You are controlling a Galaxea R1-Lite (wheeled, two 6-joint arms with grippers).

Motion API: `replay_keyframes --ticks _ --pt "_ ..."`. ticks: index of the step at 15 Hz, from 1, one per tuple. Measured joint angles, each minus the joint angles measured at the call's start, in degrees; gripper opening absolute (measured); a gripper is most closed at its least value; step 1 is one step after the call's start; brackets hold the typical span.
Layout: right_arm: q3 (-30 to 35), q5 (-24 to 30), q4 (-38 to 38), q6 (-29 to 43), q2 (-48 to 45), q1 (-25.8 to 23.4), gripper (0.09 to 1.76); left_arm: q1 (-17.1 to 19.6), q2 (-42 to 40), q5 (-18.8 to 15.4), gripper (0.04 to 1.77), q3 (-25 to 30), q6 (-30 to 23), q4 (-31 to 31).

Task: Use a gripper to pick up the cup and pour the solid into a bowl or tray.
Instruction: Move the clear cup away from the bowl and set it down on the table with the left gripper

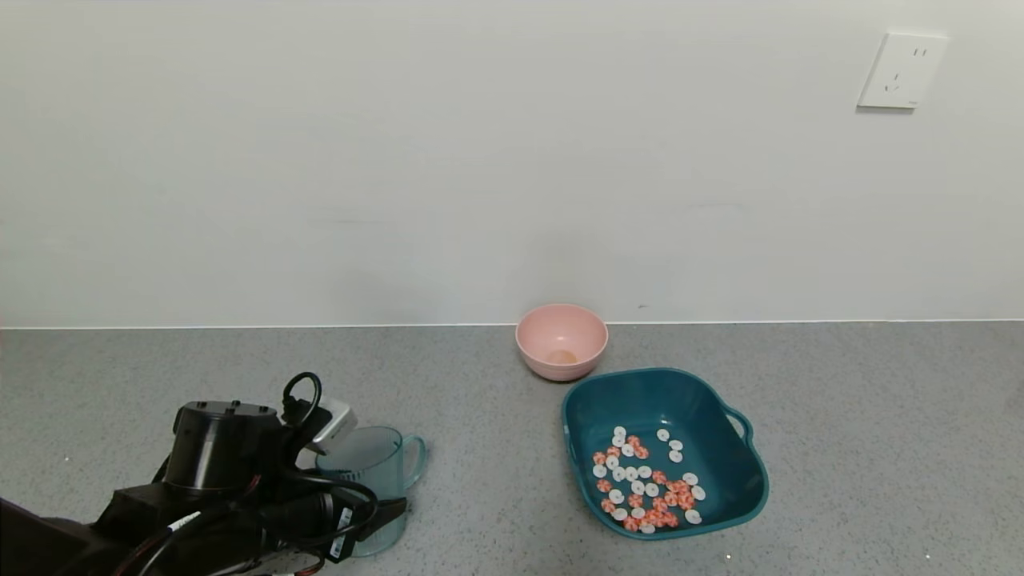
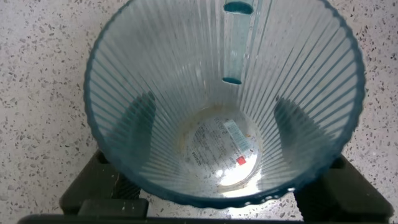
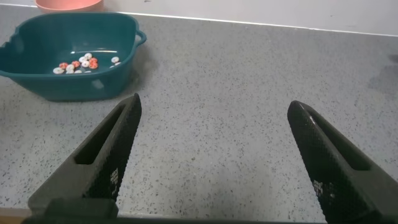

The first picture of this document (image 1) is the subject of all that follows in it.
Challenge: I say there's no black camera cable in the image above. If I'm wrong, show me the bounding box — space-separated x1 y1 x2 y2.
120 372 381 576

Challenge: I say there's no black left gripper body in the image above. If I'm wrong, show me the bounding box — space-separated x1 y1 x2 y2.
260 486 368 565

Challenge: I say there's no transparent teal ribbed cup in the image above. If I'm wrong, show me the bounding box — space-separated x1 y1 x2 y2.
316 426 426 558

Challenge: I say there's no pink ribbed bowl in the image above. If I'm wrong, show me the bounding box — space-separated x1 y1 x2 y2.
515 303 609 382

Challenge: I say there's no red white ring candies pile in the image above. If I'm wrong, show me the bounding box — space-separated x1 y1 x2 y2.
592 426 706 534

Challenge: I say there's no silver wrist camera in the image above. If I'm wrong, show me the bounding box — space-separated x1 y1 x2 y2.
308 398 358 450

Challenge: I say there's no white wall socket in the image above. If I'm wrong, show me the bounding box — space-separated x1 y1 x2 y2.
857 32 950 110

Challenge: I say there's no teal plastic basin tray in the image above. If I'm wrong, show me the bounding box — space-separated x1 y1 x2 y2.
561 367 770 541

